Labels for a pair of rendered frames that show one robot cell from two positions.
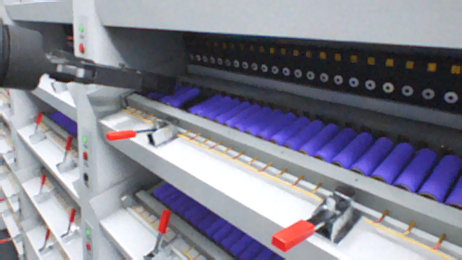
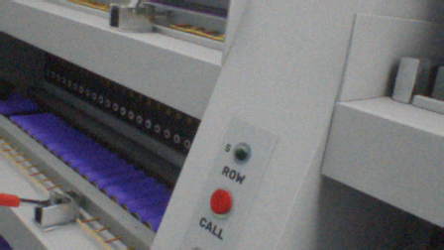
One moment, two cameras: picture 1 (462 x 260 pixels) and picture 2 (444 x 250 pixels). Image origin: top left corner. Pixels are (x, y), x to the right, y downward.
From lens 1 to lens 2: 30 cm
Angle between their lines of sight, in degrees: 14
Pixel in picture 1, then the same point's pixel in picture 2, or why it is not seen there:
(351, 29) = (97, 64)
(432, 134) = not seen: hidden behind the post
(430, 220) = (116, 224)
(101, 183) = not seen: outside the picture
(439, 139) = not seen: hidden behind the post
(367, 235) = (74, 231)
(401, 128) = (170, 175)
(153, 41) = (13, 44)
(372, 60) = (168, 111)
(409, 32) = (119, 74)
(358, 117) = (147, 160)
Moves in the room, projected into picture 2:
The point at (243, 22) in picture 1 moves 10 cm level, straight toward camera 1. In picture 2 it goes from (50, 42) to (13, 28)
